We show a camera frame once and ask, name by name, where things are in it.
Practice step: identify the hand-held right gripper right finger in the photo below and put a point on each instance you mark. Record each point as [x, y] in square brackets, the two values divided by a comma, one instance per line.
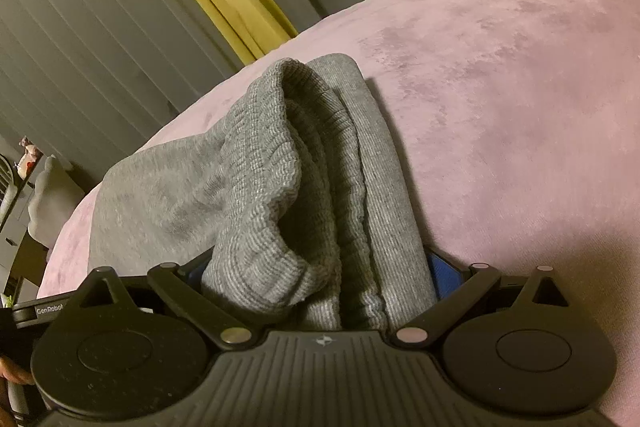
[446, 277]

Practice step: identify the pink plush toy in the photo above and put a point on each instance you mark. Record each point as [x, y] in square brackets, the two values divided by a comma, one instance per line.
[29, 156]

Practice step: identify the white upholstered chair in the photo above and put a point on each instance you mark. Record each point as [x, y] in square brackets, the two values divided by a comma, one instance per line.
[52, 202]

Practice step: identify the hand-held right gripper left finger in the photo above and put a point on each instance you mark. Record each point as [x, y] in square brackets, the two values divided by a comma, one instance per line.
[177, 291]

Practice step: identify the person's left hand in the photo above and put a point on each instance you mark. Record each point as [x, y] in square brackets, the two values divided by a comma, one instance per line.
[12, 368]

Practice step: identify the pink bed blanket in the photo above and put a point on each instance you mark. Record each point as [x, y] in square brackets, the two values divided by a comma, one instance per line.
[500, 107]

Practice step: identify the grey pants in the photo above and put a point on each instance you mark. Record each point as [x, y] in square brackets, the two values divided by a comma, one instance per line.
[280, 187]

